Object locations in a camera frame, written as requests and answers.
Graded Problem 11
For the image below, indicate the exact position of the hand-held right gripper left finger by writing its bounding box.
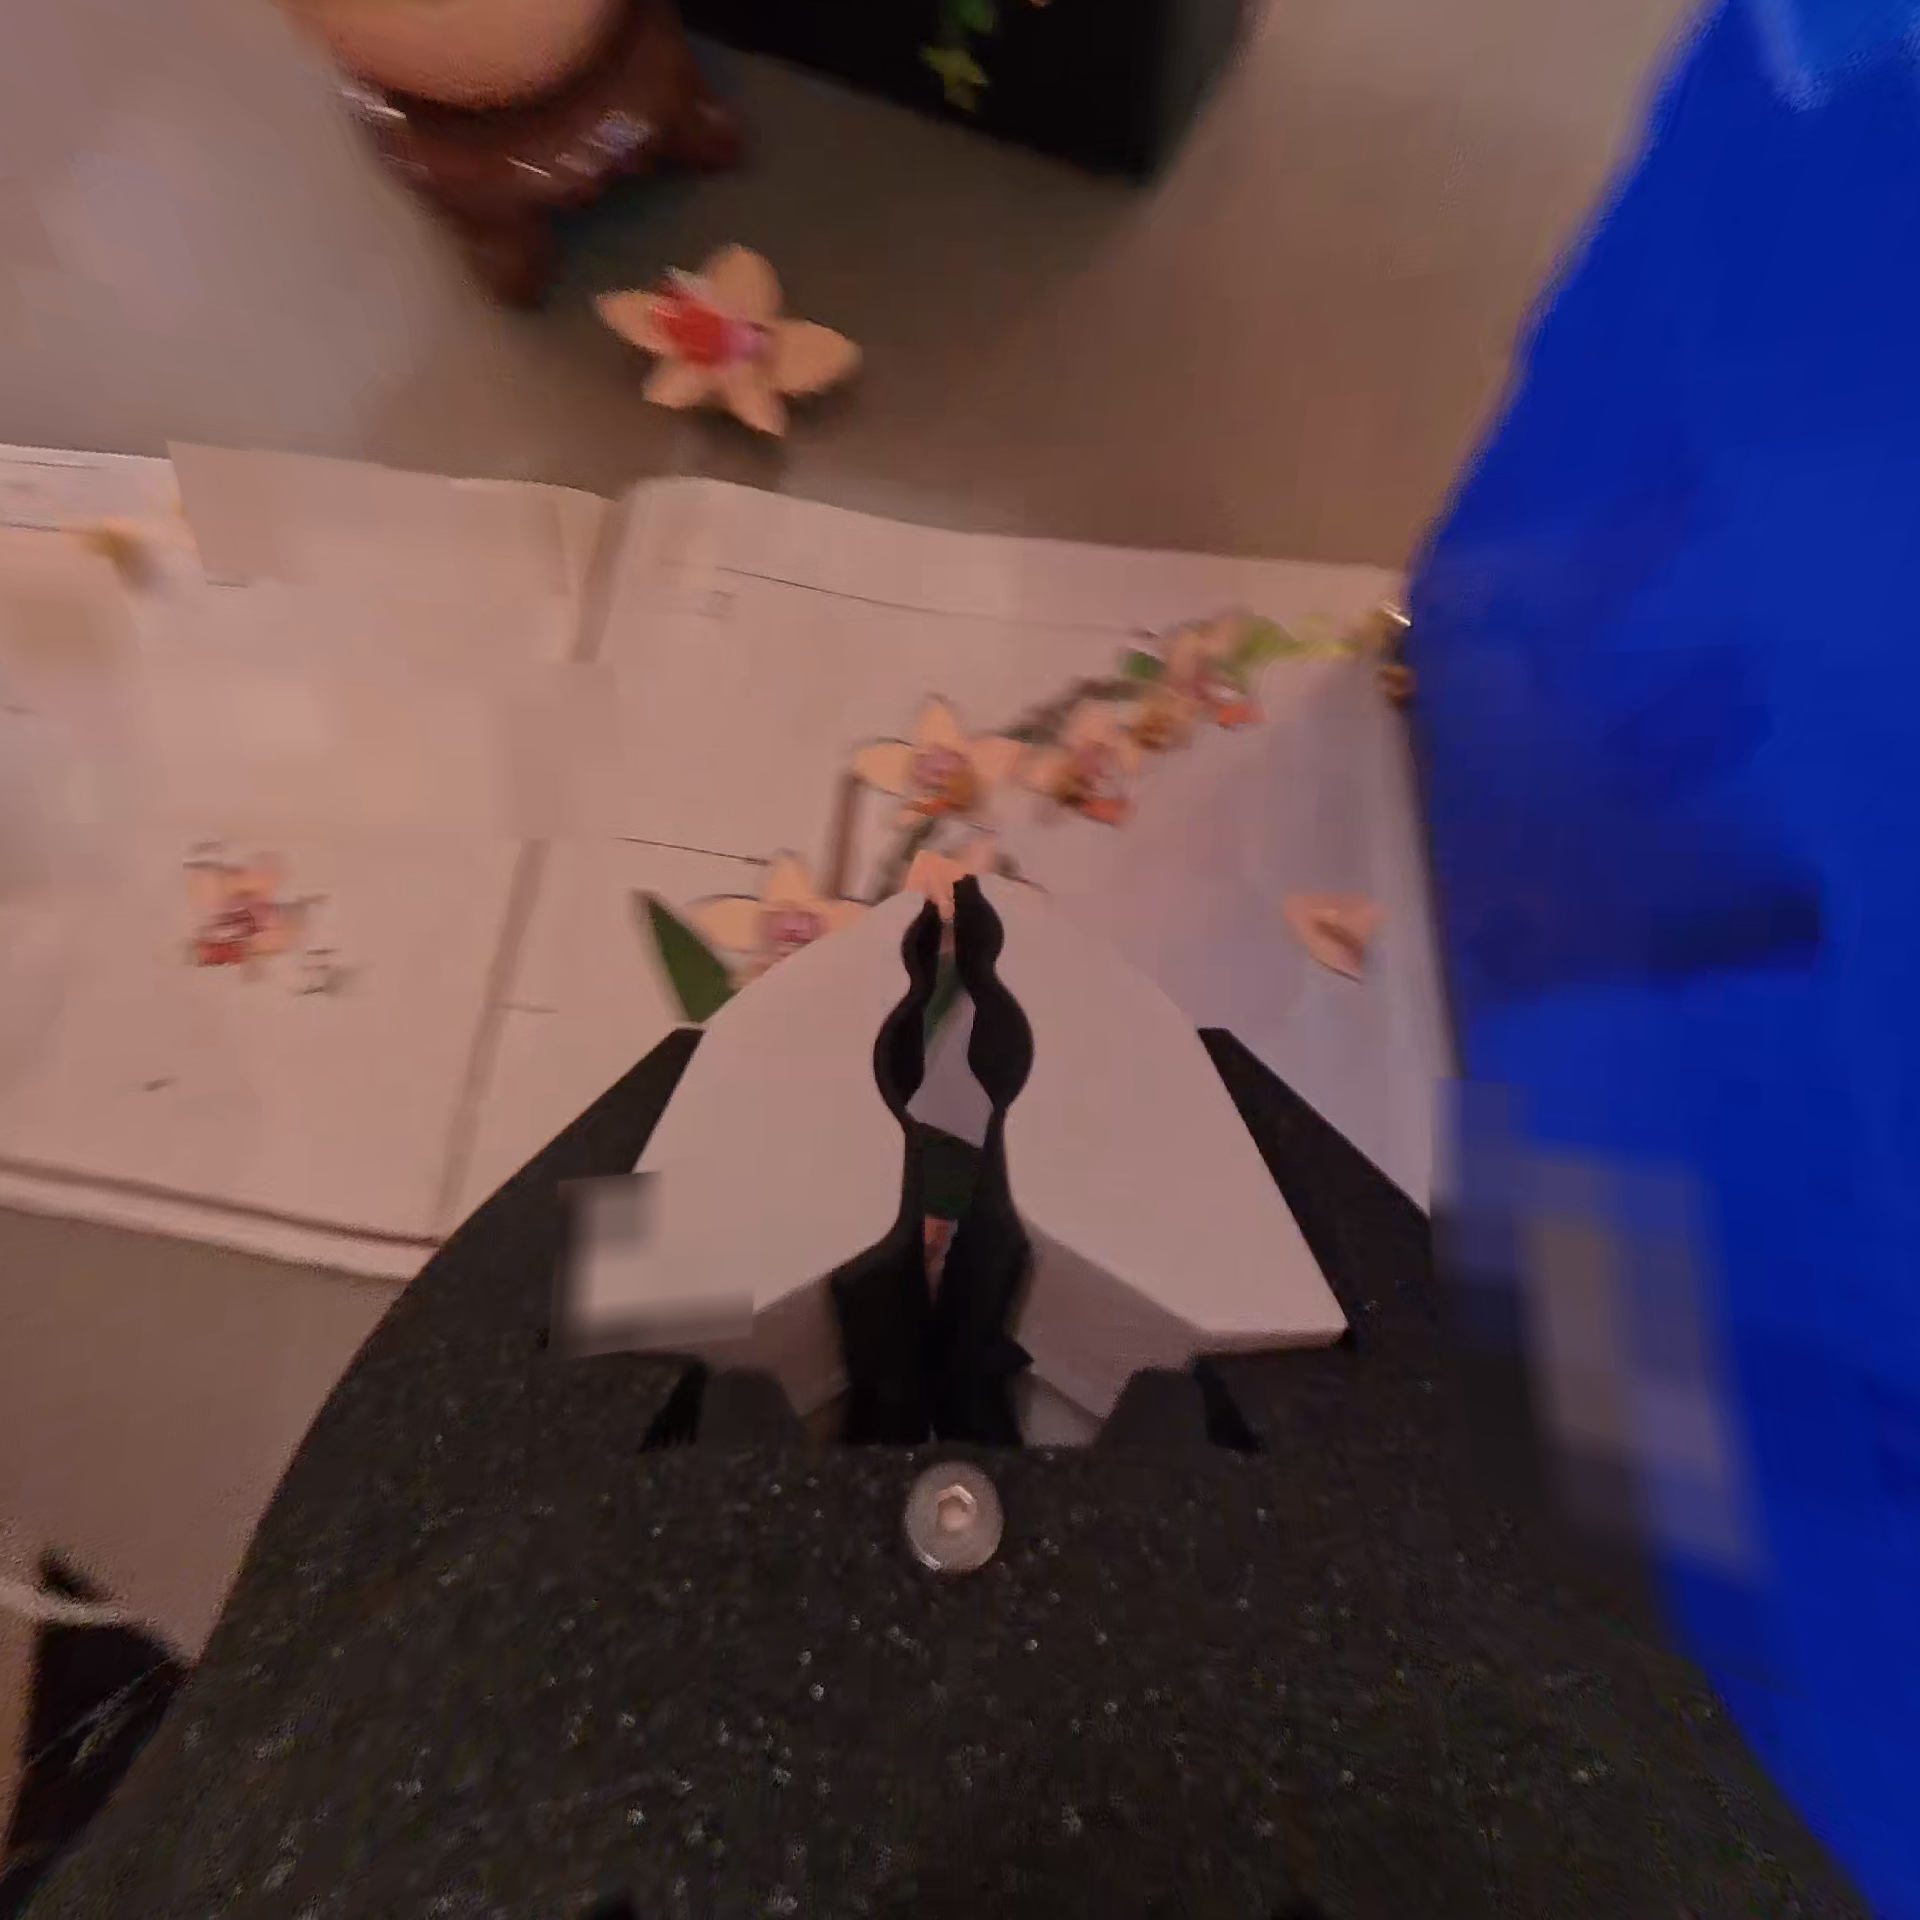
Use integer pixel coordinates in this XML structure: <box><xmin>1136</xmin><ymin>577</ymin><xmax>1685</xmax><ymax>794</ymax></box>
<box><xmin>632</xmin><ymin>894</ymin><xmax>924</xmax><ymax>1416</ymax></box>

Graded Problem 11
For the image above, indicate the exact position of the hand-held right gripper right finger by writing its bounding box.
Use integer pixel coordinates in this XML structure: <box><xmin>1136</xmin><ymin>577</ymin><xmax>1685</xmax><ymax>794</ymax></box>
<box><xmin>952</xmin><ymin>873</ymin><xmax>1348</xmax><ymax>1421</ymax></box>

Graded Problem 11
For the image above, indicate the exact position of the pink toy petal piece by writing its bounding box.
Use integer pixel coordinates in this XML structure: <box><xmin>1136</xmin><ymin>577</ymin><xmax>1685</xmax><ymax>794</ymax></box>
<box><xmin>901</xmin><ymin>838</ymin><xmax>1038</xmax><ymax>922</ymax></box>
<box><xmin>1282</xmin><ymin>892</ymin><xmax>1386</xmax><ymax>985</ymax></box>

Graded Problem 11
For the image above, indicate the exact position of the toy brick instruction booklet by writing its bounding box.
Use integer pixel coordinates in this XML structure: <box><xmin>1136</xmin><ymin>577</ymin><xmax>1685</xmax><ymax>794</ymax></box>
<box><xmin>0</xmin><ymin>438</ymin><xmax>1448</xmax><ymax>1285</ymax></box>

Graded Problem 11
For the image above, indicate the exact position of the blue plastic bag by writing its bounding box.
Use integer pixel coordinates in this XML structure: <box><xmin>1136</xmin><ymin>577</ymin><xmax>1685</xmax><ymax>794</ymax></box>
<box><xmin>1407</xmin><ymin>0</ymin><xmax>1920</xmax><ymax>1920</ymax></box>

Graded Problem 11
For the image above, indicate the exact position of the toy brick orchid flower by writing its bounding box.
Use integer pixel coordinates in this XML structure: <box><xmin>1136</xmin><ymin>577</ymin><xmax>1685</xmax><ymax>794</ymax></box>
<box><xmin>591</xmin><ymin>244</ymin><xmax>867</xmax><ymax>442</ymax></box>

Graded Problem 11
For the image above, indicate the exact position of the brown and pink toy pot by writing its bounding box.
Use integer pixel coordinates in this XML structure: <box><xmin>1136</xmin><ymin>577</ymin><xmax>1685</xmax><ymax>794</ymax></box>
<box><xmin>282</xmin><ymin>0</ymin><xmax>746</xmax><ymax>310</ymax></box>

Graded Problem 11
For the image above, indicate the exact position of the black cardboard box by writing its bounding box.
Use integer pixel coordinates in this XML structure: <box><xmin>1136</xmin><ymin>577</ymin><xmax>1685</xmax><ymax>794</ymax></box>
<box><xmin>680</xmin><ymin>0</ymin><xmax>1258</xmax><ymax>186</ymax></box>

